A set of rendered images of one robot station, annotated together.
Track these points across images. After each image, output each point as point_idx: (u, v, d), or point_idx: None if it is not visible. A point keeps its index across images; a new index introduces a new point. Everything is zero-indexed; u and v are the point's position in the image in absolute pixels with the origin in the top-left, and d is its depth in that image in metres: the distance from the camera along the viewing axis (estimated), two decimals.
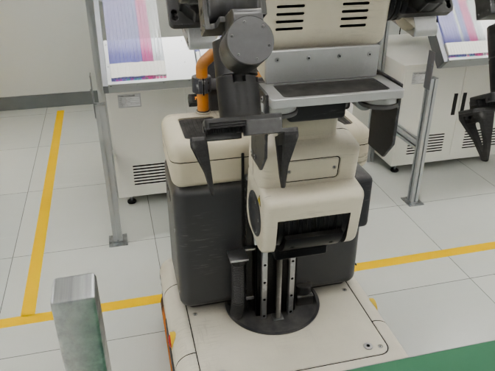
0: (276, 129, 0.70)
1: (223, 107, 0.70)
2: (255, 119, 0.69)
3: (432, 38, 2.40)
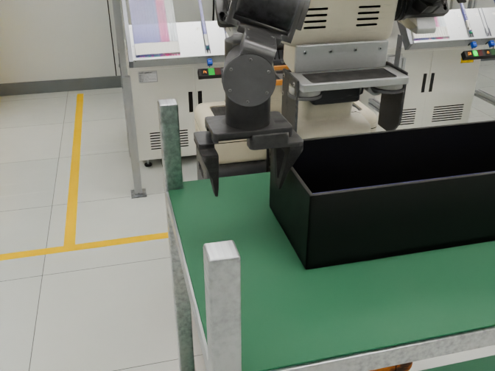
0: (282, 145, 0.68)
1: (233, 115, 0.66)
2: (262, 135, 0.66)
3: (401, 25, 2.88)
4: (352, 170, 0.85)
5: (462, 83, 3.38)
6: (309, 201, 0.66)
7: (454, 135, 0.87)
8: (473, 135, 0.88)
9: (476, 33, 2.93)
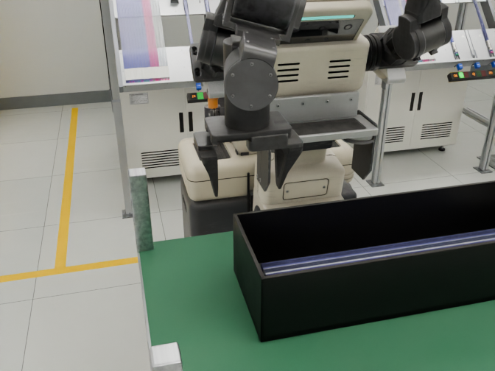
0: (281, 146, 0.67)
1: (231, 117, 0.66)
2: (261, 136, 0.66)
3: None
4: (312, 235, 0.90)
5: (450, 101, 3.43)
6: (260, 283, 0.71)
7: (410, 202, 0.92)
8: (428, 201, 0.92)
9: (462, 55, 2.97)
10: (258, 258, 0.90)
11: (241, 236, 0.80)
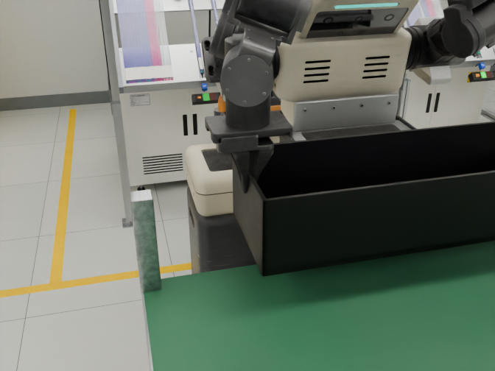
0: (251, 148, 0.67)
1: (233, 115, 0.66)
2: (230, 138, 0.65)
3: None
4: (317, 175, 0.84)
5: (468, 103, 3.25)
6: (262, 206, 0.65)
7: (421, 140, 0.86)
8: (440, 140, 0.87)
9: (485, 54, 2.79)
10: None
11: None
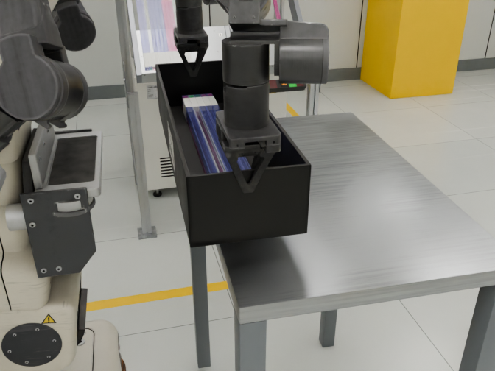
0: None
1: (263, 115, 0.66)
2: (278, 132, 0.67)
3: None
4: None
5: None
6: (309, 171, 0.74)
7: None
8: None
9: None
10: (185, 222, 0.78)
11: (228, 178, 0.71)
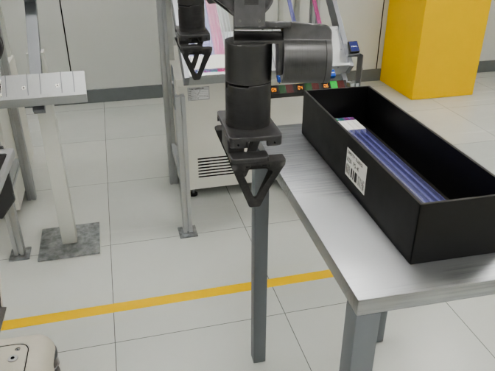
0: None
1: (264, 115, 0.66)
2: (271, 122, 0.70)
3: None
4: (380, 196, 0.96)
5: None
6: None
7: (345, 138, 1.09)
8: (339, 132, 1.12)
9: None
10: (398, 241, 0.89)
11: (453, 205, 0.82)
